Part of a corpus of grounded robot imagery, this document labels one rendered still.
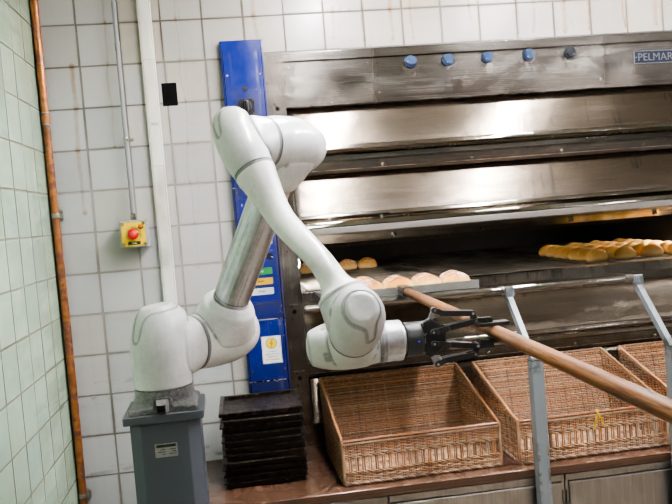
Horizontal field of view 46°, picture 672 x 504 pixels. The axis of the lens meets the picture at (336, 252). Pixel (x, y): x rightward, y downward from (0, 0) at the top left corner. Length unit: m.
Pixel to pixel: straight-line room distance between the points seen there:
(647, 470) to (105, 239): 2.10
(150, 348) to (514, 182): 1.71
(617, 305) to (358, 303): 2.06
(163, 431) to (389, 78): 1.68
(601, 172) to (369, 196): 0.96
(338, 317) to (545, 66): 2.05
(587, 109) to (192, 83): 1.56
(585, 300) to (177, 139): 1.74
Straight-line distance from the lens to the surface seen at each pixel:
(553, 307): 3.34
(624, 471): 2.96
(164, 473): 2.18
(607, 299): 3.43
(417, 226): 2.99
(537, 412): 2.71
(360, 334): 1.52
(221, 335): 2.21
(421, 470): 2.76
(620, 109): 3.45
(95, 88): 3.13
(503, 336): 1.70
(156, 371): 2.13
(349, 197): 3.09
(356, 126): 3.12
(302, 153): 1.99
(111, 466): 3.23
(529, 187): 3.27
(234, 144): 1.87
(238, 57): 3.08
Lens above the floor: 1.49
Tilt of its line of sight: 3 degrees down
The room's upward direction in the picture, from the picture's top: 5 degrees counter-clockwise
